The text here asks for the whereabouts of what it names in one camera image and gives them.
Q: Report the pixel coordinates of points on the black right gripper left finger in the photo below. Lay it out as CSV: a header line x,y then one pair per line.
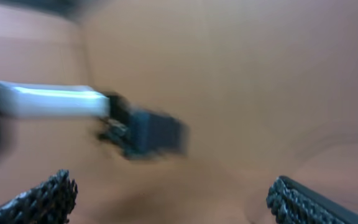
x,y
50,202

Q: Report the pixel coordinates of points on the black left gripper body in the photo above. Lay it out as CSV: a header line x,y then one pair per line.
x,y
142,134

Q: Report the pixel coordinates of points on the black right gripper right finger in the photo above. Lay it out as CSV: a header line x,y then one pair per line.
x,y
293,203

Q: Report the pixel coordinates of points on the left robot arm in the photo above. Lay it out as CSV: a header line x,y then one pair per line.
x,y
35,101

